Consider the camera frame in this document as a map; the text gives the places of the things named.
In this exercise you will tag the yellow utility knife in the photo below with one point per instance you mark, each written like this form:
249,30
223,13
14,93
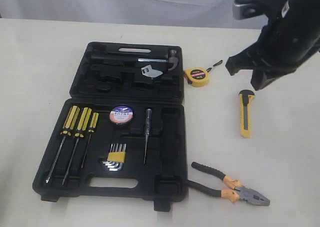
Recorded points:
246,96

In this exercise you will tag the orange black handled pliers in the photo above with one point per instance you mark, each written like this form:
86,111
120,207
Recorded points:
236,190

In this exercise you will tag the hex key set yellow holder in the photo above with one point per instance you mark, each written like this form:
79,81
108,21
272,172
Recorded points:
116,157

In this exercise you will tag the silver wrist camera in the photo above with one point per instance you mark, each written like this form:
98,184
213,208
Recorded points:
246,9

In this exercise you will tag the silver adjustable wrench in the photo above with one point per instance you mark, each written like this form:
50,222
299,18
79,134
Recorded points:
149,72

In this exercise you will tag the large yellow black screwdriver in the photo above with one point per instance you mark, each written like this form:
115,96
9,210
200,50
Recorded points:
66,131

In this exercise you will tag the yellow tape measure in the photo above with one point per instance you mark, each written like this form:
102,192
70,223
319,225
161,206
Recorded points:
199,77

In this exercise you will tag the claw hammer black handle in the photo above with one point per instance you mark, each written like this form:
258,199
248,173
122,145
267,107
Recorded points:
172,61

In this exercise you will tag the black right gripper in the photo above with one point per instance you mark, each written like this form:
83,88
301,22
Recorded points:
290,38

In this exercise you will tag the black electrical tape roll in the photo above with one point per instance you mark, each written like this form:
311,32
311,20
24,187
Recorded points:
121,115

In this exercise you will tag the small yellow black screwdriver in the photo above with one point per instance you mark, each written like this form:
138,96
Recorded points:
91,130

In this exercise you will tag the clear voltage tester screwdriver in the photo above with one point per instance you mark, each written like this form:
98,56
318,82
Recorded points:
147,128

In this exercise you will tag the middle yellow black screwdriver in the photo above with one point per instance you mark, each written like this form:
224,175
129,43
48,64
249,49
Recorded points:
79,133

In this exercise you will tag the black plastic tool case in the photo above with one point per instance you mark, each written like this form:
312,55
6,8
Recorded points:
101,86

